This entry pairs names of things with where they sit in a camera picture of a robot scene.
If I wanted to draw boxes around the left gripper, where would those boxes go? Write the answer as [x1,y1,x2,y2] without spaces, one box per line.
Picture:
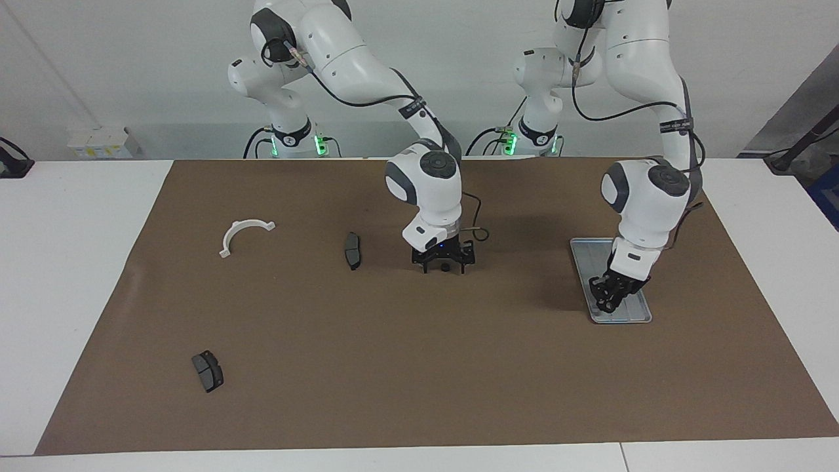
[589,269,652,315]

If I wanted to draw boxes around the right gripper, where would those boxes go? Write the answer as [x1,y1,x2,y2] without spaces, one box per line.
[412,240,476,275]

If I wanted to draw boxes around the black stand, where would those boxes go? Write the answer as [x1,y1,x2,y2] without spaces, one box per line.
[763,121,839,175]
[0,136,35,180]

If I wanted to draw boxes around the silver metal tray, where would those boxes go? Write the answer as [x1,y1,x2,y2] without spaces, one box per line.
[570,237,654,325]

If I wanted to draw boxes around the white curved plastic bracket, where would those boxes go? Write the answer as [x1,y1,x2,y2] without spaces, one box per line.
[219,220,277,259]

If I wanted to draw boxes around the white cardboard box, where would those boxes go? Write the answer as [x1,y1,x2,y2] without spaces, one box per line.
[66,126,142,160]

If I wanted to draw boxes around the black cable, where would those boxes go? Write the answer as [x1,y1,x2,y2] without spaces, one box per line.
[465,127,511,157]
[569,18,686,124]
[458,193,490,243]
[261,37,427,109]
[665,201,707,254]
[243,126,273,159]

